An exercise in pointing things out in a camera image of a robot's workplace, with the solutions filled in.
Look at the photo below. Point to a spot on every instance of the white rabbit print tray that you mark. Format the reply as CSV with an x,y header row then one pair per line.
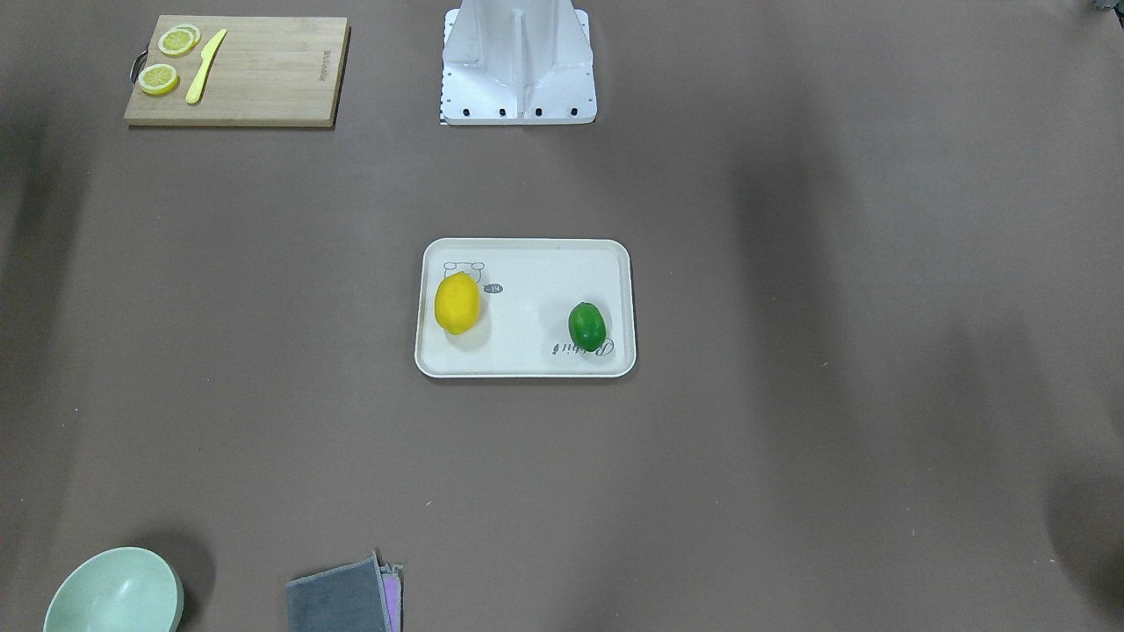
x,y
528,289

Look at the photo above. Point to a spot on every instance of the mint green bowl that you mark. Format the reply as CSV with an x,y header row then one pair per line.
x,y
121,589

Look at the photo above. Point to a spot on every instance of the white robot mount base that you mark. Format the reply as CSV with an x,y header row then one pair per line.
x,y
517,63

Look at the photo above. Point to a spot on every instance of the lemon slice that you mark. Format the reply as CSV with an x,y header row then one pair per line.
x,y
157,79
179,40

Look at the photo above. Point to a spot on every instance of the green lime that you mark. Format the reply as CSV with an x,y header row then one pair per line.
x,y
587,327

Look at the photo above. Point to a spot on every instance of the yellow lemon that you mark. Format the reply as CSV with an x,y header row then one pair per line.
x,y
457,303

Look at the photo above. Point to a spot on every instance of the wooden cutting board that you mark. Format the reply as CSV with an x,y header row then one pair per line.
x,y
267,72

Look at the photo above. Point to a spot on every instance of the grey folded cloth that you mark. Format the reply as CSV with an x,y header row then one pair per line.
x,y
365,596

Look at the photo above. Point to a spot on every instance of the yellow plastic knife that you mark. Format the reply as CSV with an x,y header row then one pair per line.
x,y
197,87

